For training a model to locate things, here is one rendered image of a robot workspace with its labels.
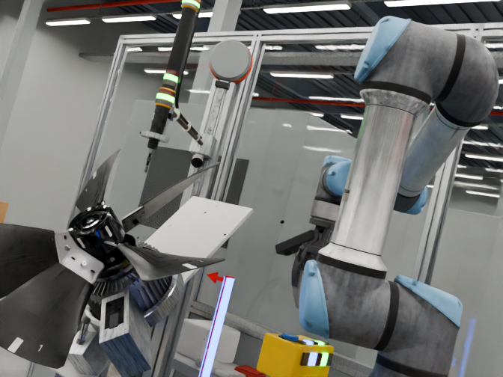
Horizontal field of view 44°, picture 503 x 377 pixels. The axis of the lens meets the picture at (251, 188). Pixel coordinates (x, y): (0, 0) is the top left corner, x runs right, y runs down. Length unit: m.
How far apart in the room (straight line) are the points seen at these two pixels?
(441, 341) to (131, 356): 0.74
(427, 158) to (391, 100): 0.24
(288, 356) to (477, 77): 0.75
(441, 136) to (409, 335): 0.37
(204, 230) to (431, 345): 0.97
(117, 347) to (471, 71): 0.95
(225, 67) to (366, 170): 1.34
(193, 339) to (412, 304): 1.11
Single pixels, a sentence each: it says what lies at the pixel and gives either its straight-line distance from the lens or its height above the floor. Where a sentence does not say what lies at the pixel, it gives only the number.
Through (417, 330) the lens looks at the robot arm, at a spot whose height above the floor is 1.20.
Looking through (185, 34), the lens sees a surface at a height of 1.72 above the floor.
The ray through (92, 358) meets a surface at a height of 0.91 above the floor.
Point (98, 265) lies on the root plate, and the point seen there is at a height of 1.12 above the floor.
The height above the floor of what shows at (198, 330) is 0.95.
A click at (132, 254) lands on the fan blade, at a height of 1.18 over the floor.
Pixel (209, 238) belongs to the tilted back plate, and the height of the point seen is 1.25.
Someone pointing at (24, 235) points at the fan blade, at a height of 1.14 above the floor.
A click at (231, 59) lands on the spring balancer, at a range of 2.29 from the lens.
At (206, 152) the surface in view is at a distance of 2.11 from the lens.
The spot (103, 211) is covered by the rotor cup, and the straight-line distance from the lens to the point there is 1.60.
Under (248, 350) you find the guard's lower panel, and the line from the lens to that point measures 2.15.
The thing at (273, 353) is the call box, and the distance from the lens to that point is 1.48.
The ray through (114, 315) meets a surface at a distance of 1.51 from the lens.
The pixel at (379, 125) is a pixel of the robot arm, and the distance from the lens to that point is 1.02.
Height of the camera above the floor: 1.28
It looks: 4 degrees up
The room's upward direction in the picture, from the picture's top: 14 degrees clockwise
